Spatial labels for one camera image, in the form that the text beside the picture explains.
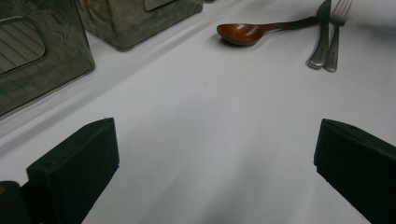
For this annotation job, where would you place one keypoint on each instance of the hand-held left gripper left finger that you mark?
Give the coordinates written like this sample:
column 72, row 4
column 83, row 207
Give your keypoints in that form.
column 74, row 168

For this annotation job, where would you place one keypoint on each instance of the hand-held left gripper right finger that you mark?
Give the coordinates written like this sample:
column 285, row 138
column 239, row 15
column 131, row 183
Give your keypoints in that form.
column 358, row 174

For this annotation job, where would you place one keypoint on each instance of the large smoky clear plastic container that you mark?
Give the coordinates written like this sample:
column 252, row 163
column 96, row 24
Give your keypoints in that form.
column 46, row 71

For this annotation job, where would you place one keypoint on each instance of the silver metal fork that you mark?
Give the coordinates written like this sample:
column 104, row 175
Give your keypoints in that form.
column 333, row 53

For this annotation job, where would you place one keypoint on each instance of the silver metal knife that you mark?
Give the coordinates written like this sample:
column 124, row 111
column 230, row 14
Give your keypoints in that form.
column 322, row 43

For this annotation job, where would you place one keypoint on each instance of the brown wooden spoon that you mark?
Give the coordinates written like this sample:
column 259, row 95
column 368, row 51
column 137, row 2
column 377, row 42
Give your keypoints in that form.
column 239, row 32

